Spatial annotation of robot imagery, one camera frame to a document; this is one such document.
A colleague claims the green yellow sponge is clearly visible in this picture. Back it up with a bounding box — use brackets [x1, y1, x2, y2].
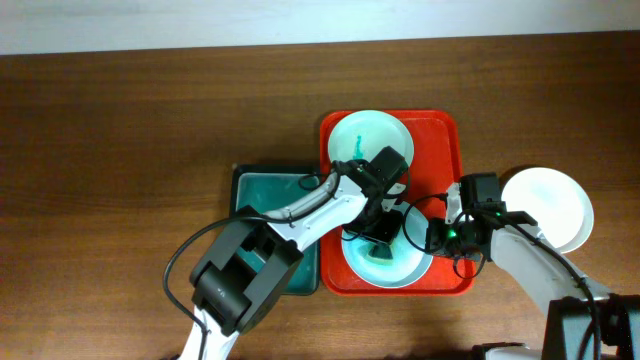
[368, 244, 393, 262]

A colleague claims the light blue plate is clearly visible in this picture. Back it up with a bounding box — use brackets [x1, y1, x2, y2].
[340, 202, 433, 289]

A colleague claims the white plate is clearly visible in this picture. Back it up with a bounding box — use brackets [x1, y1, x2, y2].
[502, 167, 595, 253]

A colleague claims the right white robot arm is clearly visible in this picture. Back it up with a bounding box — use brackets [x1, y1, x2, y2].
[425, 167, 639, 359]

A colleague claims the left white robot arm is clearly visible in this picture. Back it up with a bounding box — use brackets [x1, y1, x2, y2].
[180, 146, 408, 359]

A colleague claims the red plastic tray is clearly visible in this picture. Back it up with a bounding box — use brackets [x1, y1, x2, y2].
[320, 109, 476, 296]

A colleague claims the pale green plate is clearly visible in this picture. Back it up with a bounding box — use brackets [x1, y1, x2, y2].
[328, 110, 414, 165]

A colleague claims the dark green water basin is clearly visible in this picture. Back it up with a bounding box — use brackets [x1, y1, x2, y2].
[229, 164, 320, 296]

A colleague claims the left black cable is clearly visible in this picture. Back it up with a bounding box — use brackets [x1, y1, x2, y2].
[162, 169, 411, 360]

